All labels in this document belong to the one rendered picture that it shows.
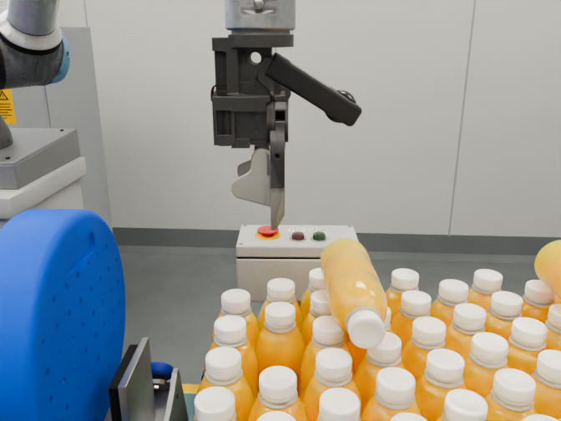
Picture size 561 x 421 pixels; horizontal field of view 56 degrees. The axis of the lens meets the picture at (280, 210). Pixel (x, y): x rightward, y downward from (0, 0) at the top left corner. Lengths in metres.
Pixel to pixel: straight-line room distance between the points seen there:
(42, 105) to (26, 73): 1.13
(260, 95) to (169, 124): 2.91
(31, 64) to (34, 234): 0.63
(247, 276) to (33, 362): 0.41
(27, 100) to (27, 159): 1.25
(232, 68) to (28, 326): 0.32
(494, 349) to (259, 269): 0.39
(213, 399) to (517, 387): 0.30
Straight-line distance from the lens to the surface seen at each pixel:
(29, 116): 2.34
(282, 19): 0.56
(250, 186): 0.58
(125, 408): 0.65
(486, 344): 0.65
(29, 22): 1.13
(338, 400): 0.54
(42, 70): 1.20
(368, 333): 0.58
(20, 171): 1.08
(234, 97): 0.56
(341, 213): 3.49
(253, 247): 0.84
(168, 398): 0.78
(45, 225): 0.60
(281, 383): 0.55
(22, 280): 0.55
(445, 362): 0.61
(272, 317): 0.67
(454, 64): 3.41
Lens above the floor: 1.42
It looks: 19 degrees down
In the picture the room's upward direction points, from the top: straight up
